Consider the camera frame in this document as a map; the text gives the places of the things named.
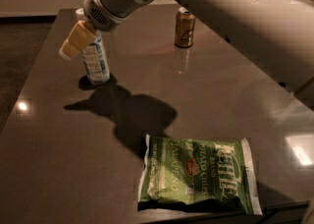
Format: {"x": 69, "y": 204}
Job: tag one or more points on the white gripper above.
{"x": 104, "y": 14}

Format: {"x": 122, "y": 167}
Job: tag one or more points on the clear plastic water bottle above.
{"x": 95, "y": 61}

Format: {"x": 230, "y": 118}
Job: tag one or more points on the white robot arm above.
{"x": 276, "y": 34}

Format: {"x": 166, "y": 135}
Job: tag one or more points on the green jalapeno chip bag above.
{"x": 201, "y": 173}

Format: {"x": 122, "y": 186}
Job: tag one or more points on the brown soda can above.
{"x": 185, "y": 23}

